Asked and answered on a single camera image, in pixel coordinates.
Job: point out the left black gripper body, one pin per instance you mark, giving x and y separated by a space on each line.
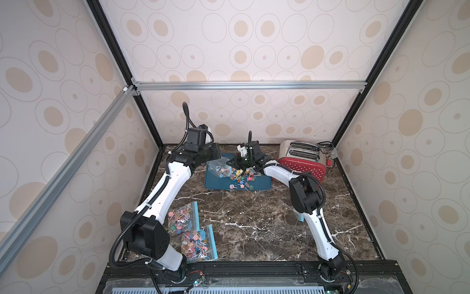
208 152

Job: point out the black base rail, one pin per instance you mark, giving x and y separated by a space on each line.
363 277

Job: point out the left slanted aluminium frame bar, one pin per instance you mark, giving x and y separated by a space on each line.
33 216

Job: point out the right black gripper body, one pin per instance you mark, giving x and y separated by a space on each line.
244 158

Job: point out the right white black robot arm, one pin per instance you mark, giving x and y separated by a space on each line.
307 198

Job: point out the poured candy pile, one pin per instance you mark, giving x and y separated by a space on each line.
242 179

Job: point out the candy ziploc bag front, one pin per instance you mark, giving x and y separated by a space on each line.
199 245

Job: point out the horizontal aluminium frame bar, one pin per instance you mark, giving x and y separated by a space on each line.
272 85

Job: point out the red silver toaster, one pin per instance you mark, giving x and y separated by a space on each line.
303 157

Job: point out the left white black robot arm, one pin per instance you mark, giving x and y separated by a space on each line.
143 238

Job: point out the teal plastic tray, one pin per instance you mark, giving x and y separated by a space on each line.
211 182

